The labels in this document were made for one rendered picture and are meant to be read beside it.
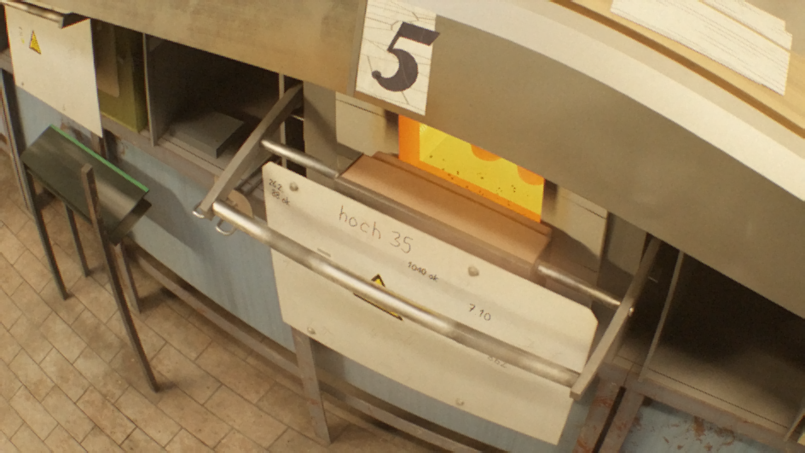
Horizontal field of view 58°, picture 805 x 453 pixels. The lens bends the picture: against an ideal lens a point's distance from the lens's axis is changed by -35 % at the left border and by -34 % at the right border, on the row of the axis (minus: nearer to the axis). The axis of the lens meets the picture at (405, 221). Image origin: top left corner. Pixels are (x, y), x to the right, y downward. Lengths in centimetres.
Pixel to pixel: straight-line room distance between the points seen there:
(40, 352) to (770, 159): 257
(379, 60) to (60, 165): 160
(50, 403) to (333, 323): 138
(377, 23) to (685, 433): 116
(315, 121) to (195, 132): 48
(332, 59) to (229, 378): 173
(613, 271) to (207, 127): 99
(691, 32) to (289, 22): 53
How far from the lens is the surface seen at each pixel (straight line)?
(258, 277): 233
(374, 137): 168
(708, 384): 176
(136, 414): 277
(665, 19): 97
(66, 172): 255
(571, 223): 155
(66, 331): 305
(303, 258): 155
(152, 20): 141
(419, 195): 159
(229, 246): 234
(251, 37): 125
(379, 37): 112
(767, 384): 181
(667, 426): 194
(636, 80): 99
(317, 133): 178
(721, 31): 98
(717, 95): 97
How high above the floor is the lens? 223
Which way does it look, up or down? 45 degrees down
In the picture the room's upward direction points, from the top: straight up
